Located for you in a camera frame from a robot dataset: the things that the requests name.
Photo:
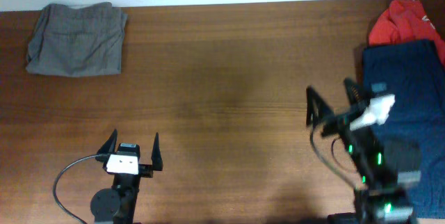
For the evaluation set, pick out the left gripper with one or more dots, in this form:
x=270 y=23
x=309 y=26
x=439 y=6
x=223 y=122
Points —
x=147 y=171

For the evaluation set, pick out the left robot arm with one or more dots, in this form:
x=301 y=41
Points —
x=117 y=204

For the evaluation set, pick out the red shirt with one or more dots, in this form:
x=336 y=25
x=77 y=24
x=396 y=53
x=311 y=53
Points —
x=405 y=21

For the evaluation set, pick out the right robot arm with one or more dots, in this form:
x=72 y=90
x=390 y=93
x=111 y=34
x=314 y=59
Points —
x=387 y=169

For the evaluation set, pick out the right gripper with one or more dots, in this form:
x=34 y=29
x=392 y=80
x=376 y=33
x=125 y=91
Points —
x=340 y=119

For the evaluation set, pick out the navy blue shorts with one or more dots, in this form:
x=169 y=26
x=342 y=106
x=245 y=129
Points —
x=413 y=73

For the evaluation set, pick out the folded grey shorts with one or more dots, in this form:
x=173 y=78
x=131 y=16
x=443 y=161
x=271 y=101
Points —
x=77 y=42

